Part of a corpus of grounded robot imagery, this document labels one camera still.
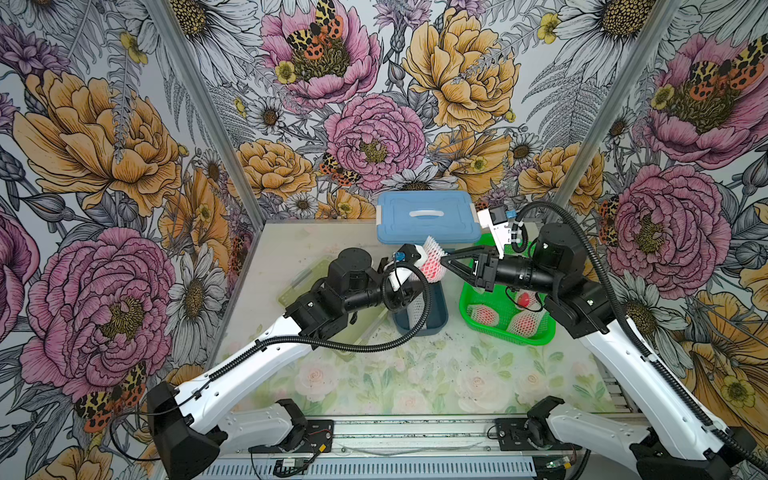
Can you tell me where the pale green perforated basket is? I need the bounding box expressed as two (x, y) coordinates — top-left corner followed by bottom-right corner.
(278, 248), (387, 346)

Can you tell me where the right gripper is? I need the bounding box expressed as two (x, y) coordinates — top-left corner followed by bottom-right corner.
(440, 246), (560, 294)

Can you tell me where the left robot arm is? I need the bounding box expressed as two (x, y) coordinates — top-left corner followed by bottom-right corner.
(147, 244), (431, 479)

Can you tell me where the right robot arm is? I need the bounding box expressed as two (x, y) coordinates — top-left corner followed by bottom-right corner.
(441, 223), (767, 479)

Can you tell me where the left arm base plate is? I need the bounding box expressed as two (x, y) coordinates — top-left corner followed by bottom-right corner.
(248, 419), (335, 454)

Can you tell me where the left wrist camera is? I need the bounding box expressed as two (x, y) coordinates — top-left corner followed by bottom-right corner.
(388, 244), (427, 291)

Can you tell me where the dark teal plastic tray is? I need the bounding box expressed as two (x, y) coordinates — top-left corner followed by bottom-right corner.
(391, 282), (449, 337)

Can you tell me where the aluminium front rail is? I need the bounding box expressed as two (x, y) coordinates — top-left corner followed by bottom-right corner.
(193, 412), (647, 479)

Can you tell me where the blue lidded storage box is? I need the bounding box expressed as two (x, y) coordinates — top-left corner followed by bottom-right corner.
(376, 190), (482, 245)

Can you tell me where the bright green perforated basket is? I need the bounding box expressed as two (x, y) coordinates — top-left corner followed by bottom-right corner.
(458, 233), (558, 347)

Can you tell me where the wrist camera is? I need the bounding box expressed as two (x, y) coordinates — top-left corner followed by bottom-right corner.
(477, 206), (525, 259)
(388, 244), (427, 291)

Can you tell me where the right black cable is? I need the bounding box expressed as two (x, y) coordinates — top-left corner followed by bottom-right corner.
(512, 200), (768, 475)

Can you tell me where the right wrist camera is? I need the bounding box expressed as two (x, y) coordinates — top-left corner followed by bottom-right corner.
(477, 206), (525, 259)

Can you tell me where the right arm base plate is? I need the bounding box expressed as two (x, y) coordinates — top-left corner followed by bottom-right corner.
(487, 417), (582, 452)

